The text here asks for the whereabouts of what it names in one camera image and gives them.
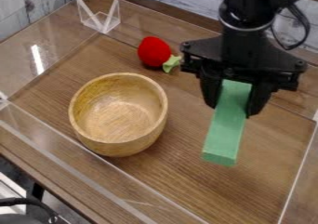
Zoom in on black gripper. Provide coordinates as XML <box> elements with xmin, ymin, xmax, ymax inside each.
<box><xmin>181</xmin><ymin>34</ymin><xmax>308</xmax><ymax>117</ymax></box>

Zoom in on green rectangular block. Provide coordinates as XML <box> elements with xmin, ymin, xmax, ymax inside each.
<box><xmin>202</xmin><ymin>80</ymin><xmax>252</xmax><ymax>166</ymax></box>

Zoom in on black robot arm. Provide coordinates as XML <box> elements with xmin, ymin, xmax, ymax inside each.
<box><xmin>181</xmin><ymin>0</ymin><xmax>311</xmax><ymax>116</ymax></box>

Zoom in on wooden brown bowl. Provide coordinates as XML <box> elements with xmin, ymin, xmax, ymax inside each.
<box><xmin>69</xmin><ymin>72</ymin><xmax>169</xmax><ymax>157</ymax></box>

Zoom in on red plush strawberry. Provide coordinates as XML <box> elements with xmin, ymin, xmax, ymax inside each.
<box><xmin>137</xmin><ymin>36</ymin><xmax>182</xmax><ymax>73</ymax></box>

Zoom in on black cable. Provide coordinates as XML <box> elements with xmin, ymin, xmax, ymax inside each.
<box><xmin>270</xmin><ymin>3</ymin><xmax>312</xmax><ymax>51</ymax></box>

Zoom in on clear acrylic tray wall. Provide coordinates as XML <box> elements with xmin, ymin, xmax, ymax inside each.
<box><xmin>0</xmin><ymin>0</ymin><xmax>318</xmax><ymax>224</ymax></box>

